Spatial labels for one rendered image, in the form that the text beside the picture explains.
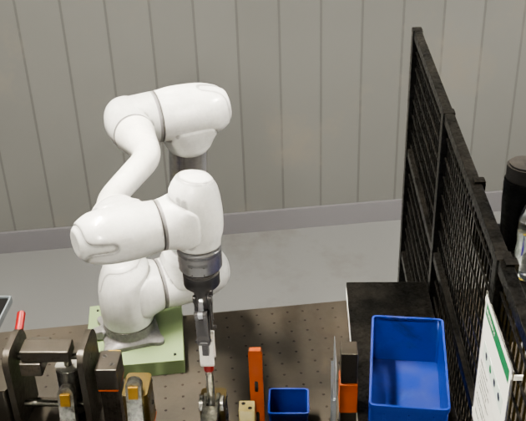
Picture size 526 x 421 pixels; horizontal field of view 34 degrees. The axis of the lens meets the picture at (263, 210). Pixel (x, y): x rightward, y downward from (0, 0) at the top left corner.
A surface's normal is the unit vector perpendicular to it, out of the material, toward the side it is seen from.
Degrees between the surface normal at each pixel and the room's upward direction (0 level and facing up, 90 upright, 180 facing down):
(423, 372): 0
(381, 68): 90
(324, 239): 0
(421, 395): 0
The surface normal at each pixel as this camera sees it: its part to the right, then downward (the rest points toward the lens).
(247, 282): -0.04, -0.87
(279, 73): 0.11, 0.50
